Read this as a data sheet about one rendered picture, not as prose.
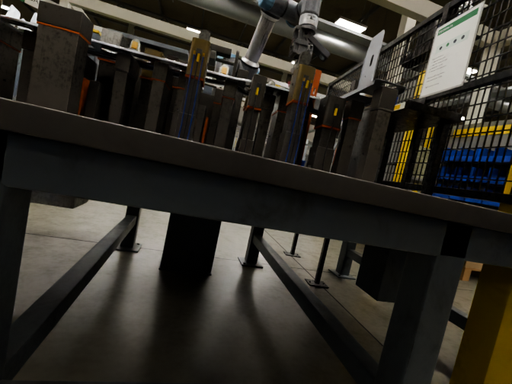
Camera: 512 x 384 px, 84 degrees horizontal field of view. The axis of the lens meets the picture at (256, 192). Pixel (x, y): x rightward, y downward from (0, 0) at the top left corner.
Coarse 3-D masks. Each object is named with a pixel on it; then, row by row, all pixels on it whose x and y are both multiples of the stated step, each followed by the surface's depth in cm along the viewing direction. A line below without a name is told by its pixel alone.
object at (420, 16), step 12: (372, 0) 386; (384, 0) 381; (396, 0) 383; (408, 0) 387; (420, 0) 391; (408, 12) 395; (420, 12) 393; (432, 12) 398; (480, 24) 418; (504, 36) 414
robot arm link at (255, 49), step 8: (264, 16) 153; (272, 16) 152; (264, 24) 156; (272, 24) 157; (256, 32) 160; (264, 32) 158; (256, 40) 162; (264, 40) 162; (248, 48) 167; (256, 48) 164; (248, 56) 168; (256, 56) 167; (240, 64) 170; (248, 64) 169; (256, 64) 171; (248, 72) 172; (256, 72) 175
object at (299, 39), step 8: (304, 24) 112; (296, 32) 114; (304, 32) 113; (312, 32) 114; (296, 40) 111; (304, 40) 112; (296, 48) 112; (304, 48) 112; (312, 48) 113; (288, 56) 118; (296, 56) 116
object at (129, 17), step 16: (64, 0) 584; (80, 0) 590; (96, 0) 597; (112, 16) 610; (128, 16) 614; (144, 16) 621; (160, 32) 640; (176, 32) 639; (192, 32) 647; (128, 48) 798; (240, 48) 676; (272, 64) 698; (288, 64) 707; (320, 80) 731
